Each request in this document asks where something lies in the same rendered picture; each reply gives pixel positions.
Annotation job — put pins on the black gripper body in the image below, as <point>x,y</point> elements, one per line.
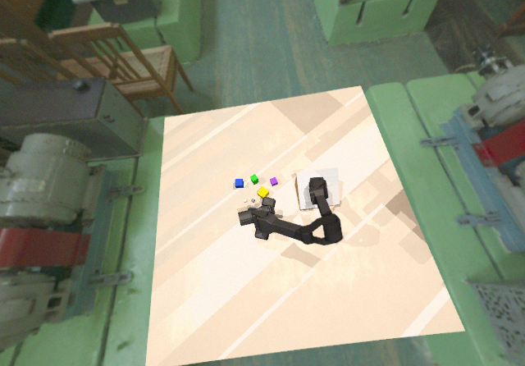
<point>266,202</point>

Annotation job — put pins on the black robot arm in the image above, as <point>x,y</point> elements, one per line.
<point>265,220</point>

